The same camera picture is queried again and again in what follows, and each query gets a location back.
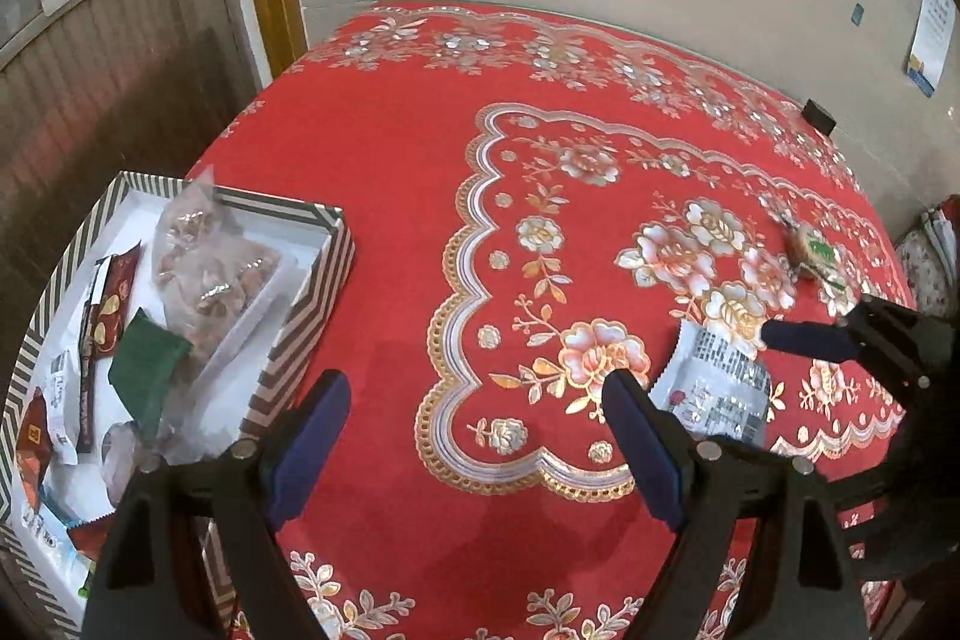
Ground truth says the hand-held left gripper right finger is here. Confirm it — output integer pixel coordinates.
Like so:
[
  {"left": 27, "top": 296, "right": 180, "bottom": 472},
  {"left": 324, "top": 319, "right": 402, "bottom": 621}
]
[{"left": 602, "top": 368, "right": 871, "bottom": 640}]

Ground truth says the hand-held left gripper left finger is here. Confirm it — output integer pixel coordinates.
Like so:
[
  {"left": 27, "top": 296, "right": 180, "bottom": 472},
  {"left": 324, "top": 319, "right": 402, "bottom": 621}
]
[{"left": 81, "top": 368, "right": 353, "bottom": 640}]

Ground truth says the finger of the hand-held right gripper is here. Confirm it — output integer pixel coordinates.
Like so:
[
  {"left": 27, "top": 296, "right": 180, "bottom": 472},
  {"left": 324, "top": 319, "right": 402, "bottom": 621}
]
[
  {"left": 823, "top": 419, "right": 913, "bottom": 515},
  {"left": 761, "top": 293, "right": 960, "bottom": 387}
]

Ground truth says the striped gift box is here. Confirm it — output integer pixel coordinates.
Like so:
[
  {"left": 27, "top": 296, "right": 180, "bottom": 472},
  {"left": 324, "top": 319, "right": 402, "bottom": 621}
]
[{"left": 0, "top": 170, "right": 357, "bottom": 640}]

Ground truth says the clear bag of walnuts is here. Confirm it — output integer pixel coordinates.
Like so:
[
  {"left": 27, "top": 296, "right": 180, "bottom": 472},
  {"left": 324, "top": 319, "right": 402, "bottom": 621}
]
[
  {"left": 152, "top": 179, "right": 226, "bottom": 251},
  {"left": 161, "top": 235, "right": 301, "bottom": 360}
]

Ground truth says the dark green snack packet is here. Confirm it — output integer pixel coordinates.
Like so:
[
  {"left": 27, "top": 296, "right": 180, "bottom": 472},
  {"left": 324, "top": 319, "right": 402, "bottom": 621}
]
[{"left": 107, "top": 308, "right": 193, "bottom": 432}]

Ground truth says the dark snack bar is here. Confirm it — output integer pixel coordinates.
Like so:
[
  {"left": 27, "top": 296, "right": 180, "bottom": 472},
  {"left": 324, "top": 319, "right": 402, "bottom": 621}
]
[{"left": 75, "top": 355, "right": 98, "bottom": 453}]

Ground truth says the dark red snack packet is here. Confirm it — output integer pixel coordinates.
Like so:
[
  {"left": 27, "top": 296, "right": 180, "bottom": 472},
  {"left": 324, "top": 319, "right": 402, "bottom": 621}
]
[{"left": 79, "top": 246, "right": 143, "bottom": 360}]

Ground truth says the white barcode snack packet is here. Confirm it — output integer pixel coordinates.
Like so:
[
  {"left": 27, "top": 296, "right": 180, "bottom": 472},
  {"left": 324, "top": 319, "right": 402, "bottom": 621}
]
[{"left": 43, "top": 355, "right": 80, "bottom": 465}]

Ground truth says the orange snack packet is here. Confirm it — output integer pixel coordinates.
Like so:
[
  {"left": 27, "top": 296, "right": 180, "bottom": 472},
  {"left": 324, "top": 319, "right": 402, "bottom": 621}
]
[{"left": 13, "top": 389, "right": 57, "bottom": 510}]

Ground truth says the blue white snack packet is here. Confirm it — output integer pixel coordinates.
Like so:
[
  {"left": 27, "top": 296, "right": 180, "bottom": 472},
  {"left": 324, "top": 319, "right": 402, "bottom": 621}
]
[{"left": 21, "top": 509, "right": 95, "bottom": 603}]

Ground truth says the pile of folded cloth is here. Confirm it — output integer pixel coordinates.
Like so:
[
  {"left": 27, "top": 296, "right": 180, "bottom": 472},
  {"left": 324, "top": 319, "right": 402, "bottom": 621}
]
[{"left": 896, "top": 201, "right": 960, "bottom": 319}]

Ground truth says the small black box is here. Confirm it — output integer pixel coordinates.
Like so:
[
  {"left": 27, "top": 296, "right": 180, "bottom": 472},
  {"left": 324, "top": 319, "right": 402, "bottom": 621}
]
[{"left": 802, "top": 98, "right": 838, "bottom": 134}]

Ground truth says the red floral tablecloth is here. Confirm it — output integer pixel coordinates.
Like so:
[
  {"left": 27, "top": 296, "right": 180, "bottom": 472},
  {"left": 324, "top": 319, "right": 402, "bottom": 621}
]
[{"left": 184, "top": 0, "right": 920, "bottom": 640}]

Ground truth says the ribbed metal door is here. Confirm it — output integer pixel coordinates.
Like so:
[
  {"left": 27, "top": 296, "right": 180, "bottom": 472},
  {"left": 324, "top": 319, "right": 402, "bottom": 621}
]
[{"left": 0, "top": 0, "right": 263, "bottom": 311}]

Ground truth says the wall calendar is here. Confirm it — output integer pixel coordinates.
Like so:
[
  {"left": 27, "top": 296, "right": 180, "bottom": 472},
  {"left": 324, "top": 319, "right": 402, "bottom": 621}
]
[{"left": 904, "top": 0, "right": 959, "bottom": 99}]

